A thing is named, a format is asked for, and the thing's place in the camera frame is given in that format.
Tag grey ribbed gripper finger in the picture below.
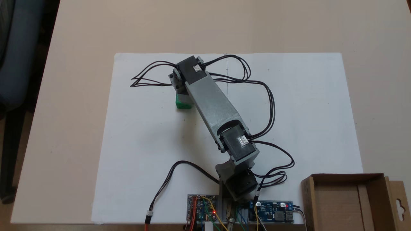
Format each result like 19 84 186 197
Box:
175 93 194 105

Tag green dice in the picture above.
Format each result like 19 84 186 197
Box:
175 93 194 110

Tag white paper sheet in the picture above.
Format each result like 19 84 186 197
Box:
226 52 364 224
91 53 228 224

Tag metal clamp screw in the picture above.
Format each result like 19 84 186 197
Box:
226 202 237 231

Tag blue circuit board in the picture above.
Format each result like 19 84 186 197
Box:
249 200 294 224

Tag dark office chair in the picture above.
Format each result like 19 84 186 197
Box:
0 0 60 204

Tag brown cardboard box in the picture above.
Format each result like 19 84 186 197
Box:
301 173 411 231

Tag black gripper motor wire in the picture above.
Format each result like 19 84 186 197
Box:
130 61 178 88

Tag black forearm wire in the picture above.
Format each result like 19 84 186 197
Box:
202 55 276 142

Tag grey circuit board with wires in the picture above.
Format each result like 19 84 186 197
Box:
187 194 219 222

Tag red wire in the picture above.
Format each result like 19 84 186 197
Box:
189 196 197 231

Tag yellow wire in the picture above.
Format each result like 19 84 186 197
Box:
201 196 229 231

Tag black elbow wire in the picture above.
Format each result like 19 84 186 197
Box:
250 140 295 193

